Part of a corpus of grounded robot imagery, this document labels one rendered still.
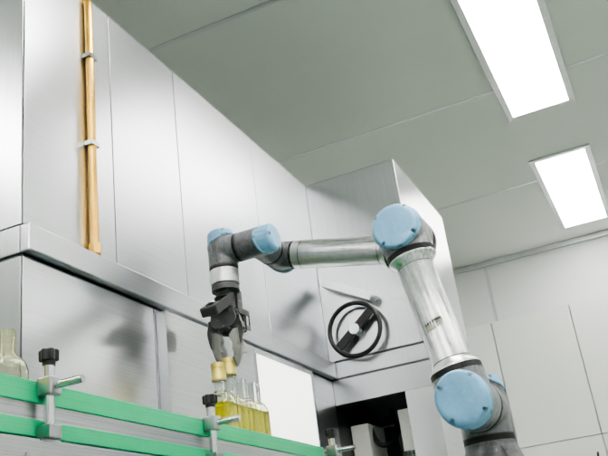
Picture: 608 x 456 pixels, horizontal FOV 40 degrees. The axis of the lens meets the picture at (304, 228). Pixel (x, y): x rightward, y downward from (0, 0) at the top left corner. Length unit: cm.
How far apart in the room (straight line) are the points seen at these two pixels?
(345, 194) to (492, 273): 325
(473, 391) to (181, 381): 73
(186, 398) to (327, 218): 137
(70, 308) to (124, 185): 44
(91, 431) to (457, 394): 80
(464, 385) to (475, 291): 463
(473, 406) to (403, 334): 128
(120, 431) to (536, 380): 453
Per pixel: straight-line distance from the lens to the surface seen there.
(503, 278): 641
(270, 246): 212
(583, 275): 632
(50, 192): 192
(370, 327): 311
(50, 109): 202
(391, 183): 326
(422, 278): 192
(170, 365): 209
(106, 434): 139
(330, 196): 333
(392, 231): 194
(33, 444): 123
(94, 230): 197
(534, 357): 578
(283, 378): 267
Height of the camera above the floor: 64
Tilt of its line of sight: 23 degrees up
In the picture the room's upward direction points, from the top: 8 degrees counter-clockwise
